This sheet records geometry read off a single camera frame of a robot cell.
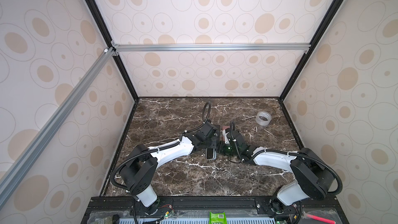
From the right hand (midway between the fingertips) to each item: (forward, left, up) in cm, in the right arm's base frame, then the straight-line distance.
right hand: (216, 145), depth 87 cm
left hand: (+1, -2, +4) cm, 4 cm away
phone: (+19, -6, -9) cm, 22 cm away
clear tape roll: (+27, -33, -8) cm, 43 cm away
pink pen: (-30, -41, -8) cm, 51 cm away
